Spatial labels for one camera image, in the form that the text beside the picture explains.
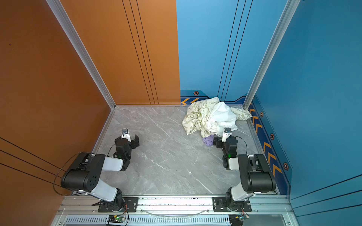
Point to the black mounting plate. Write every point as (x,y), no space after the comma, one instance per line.
(220,204)
(130,205)

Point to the right small circuit board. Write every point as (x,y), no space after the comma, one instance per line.
(241,217)

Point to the purple t-shirt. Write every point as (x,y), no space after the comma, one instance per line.
(208,141)

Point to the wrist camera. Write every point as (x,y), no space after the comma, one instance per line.
(124,132)
(226,134)

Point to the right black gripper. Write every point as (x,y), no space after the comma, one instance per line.
(219,142)

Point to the right aluminium corner post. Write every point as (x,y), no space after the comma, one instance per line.
(282,25)

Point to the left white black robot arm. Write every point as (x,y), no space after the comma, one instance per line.
(84,175)

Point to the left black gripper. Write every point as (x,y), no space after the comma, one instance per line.
(133,141)

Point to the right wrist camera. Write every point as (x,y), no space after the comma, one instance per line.
(226,134)

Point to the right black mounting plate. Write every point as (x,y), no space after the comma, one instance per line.
(220,204)

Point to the left green circuit board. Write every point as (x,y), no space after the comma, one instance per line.
(116,220)

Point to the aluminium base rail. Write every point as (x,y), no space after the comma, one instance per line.
(178,210)

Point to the left aluminium corner post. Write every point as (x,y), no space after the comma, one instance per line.
(69,29)

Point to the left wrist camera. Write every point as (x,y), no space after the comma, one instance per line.
(124,132)

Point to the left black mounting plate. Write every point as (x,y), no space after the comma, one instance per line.
(130,205)

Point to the green patterned cream cloth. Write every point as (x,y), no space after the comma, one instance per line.
(197,113)

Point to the aluminium corner post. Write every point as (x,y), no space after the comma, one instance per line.
(69,29)
(282,25)

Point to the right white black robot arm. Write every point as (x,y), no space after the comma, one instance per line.
(254,173)

